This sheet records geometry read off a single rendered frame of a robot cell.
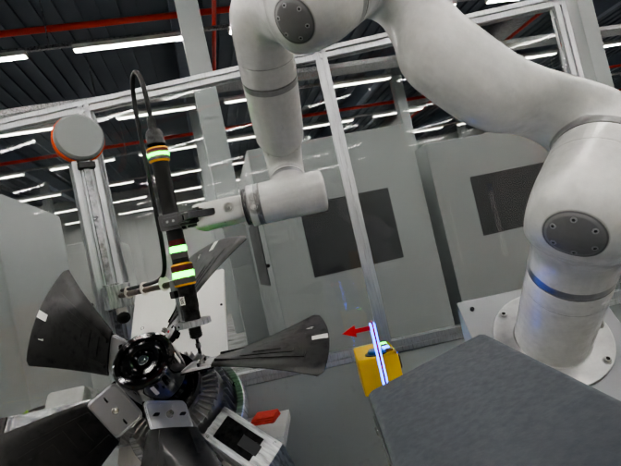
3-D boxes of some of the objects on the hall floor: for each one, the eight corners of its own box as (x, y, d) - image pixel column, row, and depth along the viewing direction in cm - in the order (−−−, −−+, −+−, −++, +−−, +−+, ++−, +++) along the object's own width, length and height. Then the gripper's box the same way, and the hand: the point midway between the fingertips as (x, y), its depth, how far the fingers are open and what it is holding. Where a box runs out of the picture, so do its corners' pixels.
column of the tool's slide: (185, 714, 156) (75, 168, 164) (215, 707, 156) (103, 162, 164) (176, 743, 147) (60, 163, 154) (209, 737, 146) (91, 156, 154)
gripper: (253, 192, 107) (172, 210, 107) (241, 181, 90) (145, 202, 90) (260, 226, 107) (178, 243, 107) (249, 221, 90) (152, 241, 90)
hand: (173, 222), depth 99 cm, fingers closed on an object, 4 cm apart
